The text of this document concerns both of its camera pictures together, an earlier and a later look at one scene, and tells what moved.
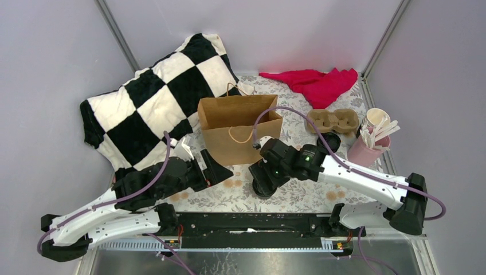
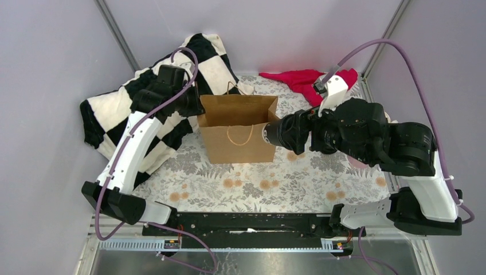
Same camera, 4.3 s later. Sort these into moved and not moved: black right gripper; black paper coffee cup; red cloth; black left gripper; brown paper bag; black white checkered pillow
Moved: black left gripper; black paper coffee cup; black right gripper
Not moved: black white checkered pillow; red cloth; brown paper bag
